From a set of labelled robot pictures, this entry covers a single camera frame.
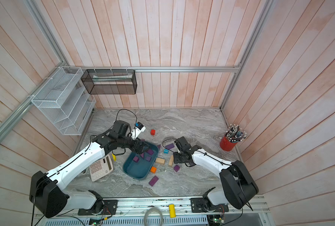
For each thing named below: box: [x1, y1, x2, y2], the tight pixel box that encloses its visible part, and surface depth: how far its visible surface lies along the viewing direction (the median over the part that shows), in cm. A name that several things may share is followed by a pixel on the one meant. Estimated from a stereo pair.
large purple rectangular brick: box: [148, 175, 159, 187], surface depth 83 cm
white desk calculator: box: [88, 153, 114, 182], surface depth 85 cm
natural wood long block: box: [168, 154, 174, 167], surface depth 91 cm
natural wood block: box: [155, 157, 166, 165], surface depth 90 cm
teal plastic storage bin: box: [122, 141, 160, 181], surface depth 90 cm
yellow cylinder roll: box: [168, 203, 176, 218], surface depth 72 cm
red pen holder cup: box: [219, 123, 248, 152], surface depth 86 cm
